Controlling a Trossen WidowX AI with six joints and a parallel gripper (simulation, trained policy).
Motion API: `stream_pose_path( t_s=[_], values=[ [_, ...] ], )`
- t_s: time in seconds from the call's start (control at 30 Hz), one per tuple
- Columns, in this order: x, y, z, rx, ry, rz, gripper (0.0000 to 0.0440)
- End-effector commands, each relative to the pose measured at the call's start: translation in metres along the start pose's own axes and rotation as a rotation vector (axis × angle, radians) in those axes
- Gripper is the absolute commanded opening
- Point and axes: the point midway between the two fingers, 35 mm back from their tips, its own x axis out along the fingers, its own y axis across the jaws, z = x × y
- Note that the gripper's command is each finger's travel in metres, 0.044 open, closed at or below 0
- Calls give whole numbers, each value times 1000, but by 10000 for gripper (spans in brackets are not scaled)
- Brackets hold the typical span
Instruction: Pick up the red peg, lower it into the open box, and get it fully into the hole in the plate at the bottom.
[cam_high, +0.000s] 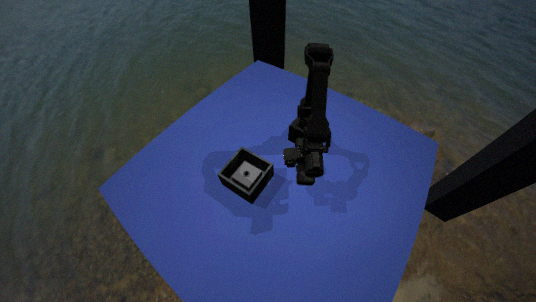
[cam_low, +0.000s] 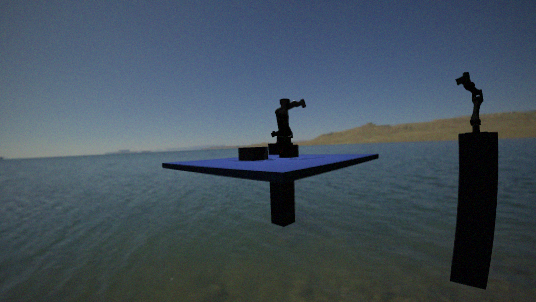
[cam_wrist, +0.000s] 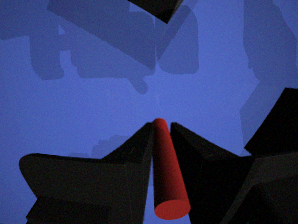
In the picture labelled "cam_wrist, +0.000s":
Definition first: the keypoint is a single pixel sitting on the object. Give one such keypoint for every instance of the red peg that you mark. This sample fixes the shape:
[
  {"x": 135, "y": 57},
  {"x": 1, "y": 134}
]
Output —
[{"x": 170, "y": 198}]

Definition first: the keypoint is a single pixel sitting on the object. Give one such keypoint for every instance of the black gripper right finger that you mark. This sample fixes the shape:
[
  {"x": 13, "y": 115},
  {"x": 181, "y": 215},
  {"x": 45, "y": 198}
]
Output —
[{"x": 218, "y": 181}]

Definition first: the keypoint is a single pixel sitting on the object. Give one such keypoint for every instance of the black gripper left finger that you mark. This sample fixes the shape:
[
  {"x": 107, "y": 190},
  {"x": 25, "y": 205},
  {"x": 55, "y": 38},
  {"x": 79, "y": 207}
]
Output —
[{"x": 121, "y": 179}]

